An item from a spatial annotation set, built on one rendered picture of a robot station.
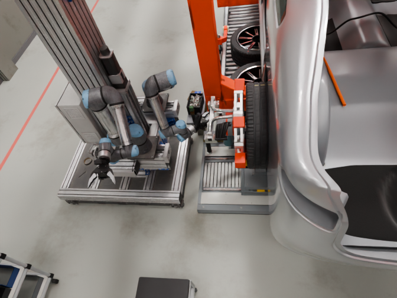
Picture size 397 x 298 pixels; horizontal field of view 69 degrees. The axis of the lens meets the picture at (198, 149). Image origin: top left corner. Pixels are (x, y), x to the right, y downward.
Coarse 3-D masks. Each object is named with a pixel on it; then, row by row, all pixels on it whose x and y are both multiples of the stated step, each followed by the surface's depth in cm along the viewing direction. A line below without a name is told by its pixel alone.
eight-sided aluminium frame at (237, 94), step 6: (234, 90) 211; (240, 90) 207; (234, 96) 205; (240, 96) 204; (234, 102) 201; (240, 102) 200; (234, 108) 198; (240, 108) 197; (234, 114) 195; (240, 114) 195; (234, 132) 198; (240, 132) 197; (240, 138) 197; (234, 144) 199; (240, 144) 198
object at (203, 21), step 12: (192, 0) 192; (204, 0) 192; (192, 12) 199; (204, 12) 199; (192, 24) 207; (204, 24) 206; (204, 36) 214; (216, 36) 223; (204, 48) 222; (216, 48) 222; (204, 60) 231; (216, 60) 230; (204, 72) 241; (216, 72) 240; (204, 84) 252; (216, 84) 251; (216, 96) 262
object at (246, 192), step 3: (243, 171) 280; (243, 174) 278; (243, 177) 276; (243, 180) 274; (243, 183) 272; (243, 186) 270; (243, 189) 269; (246, 189) 268; (249, 189) 264; (252, 189) 265; (255, 189) 267; (243, 192) 266; (246, 192) 266; (249, 192) 265; (252, 192) 264; (255, 192) 264; (258, 192) 263; (261, 192) 263; (264, 192) 262; (267, 192) 262; (246, 195) 270; (249, 195) 270; (252, 195) 269; (255, 195) 269; (258, 195) 268; (261, 195) 268; (264, 195) 267; (267, 195) 267
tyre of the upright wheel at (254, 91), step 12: (252, 84) 205; (264, 84) 202; (252, 96) 194; (264, 96) 192; (252, 108) 190; (264, 108) 189; (252, 120) 189; (264, 120) 187; (252, 132) 190; (264, 132) 188; (252, 144) 192; (264, 144) 191; (252, 156) 198; (264, 156) 197; (252, 168) 214; (264, 168) 212
